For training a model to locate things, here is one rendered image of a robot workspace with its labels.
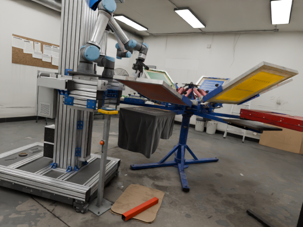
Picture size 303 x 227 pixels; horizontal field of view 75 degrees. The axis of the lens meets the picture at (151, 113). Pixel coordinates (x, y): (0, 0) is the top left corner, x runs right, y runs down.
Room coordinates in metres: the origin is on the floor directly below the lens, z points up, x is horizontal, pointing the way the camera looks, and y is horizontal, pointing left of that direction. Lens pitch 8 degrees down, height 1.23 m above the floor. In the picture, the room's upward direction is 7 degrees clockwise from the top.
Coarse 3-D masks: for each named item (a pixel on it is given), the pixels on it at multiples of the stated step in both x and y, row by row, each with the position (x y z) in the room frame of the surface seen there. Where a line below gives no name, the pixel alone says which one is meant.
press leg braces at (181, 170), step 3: (174, 147) 3.02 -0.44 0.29; (177, 147) 3.02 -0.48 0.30; (183, 147) 2.98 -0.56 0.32; (171, 150) 3.00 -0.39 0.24; (174, 150) 3.00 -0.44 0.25; (183, 150) 2.94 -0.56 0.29; (189, 150) 3.14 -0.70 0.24; (168, 153) 2.98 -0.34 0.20; (171, 153) 2.97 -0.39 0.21; (183, 153) 2.91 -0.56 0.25; (192, 153) 3.17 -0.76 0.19; (165, 156) 2.95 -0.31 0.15; (168, 156) 2.95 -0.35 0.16; (183, 156) 2.87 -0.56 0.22; (195, 156) 3.21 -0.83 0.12; (162, 159) 2.92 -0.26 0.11; (165, 159) 2.93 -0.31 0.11; (183, 159) 2.83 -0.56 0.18; (195, 159) 3.23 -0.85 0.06; (198, 159) 3.26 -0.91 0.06; (159, 162) 2.90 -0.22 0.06; (162, 162) 2.90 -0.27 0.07; (183, 162) 2.80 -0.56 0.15; (183, 165) 2.76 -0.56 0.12; (180, 168) 2.78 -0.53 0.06; (183, 168) 2.72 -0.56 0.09; (180, 171) 2.68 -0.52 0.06; (183, 171) 2.69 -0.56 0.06
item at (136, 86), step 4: (128, 84) 2.10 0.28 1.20; (132, 84) 2.04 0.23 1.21; (136, 84) 1.99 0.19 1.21; (140, 84) 1.94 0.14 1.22; (136, 88) 2.19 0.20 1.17; (140, 88) 2.13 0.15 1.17; (144, 88) 2.08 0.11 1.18; (140, 92) 2.36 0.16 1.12; (144, 92) 2.29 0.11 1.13; (148, 92) 2.23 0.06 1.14; (152, 92) 2.17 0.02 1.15; (148, 96) 2.48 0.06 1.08; (152, 96) 2.41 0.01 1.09; (156, 96) 2.33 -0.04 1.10; (160, 100) 2.54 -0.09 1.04; (164, 100) 2.46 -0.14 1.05
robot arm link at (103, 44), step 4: (104, 32) 2.33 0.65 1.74; (108, 32) 2.37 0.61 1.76; (104, 36) 2.34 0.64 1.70; (104, 40) 2.34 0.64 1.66; (100, 44) 2.34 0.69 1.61; (104, 44) 2.34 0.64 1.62; (104, 48) 2.34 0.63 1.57; (100, 52) 2.34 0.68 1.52; (104, 52) 2.34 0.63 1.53; (100, 56) 2.32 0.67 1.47; (104, 56) 2.33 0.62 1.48; (96, 60) 2.34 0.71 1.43; (100, 60) 2.30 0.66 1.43; (100, 64) 2.32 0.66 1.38
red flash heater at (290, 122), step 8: (240, 112) 1.98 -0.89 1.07; (248, 112) 1.91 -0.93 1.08; (256, 112) 1.84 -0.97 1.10; (264, 112) 1.85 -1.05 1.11; (256, 120) 1.83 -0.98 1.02; (264, 120) 1.76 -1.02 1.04; (272, 120) 1.70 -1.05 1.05; (280, 120) 1.64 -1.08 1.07; (288, 120) 1.59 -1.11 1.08; (296, 120) 1.54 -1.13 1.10; (288, 128) 1.58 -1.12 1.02; (296, 128) 1.53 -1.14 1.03
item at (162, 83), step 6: (114, 78) 2.01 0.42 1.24; (120, 78) 1.97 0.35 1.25; (126, 78) 1.93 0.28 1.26; (132, 78) 1.90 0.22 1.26; (138, 78) 1.86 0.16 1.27; (144, 78) 1.83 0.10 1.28; (156, 84) 1.77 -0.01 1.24; (162, 84) 1.72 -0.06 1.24; (168, 90) 1.86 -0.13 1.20; (174, 90) 1.94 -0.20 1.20; (180, 96) 2.07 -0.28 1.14; (168, 102) 2.51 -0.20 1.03
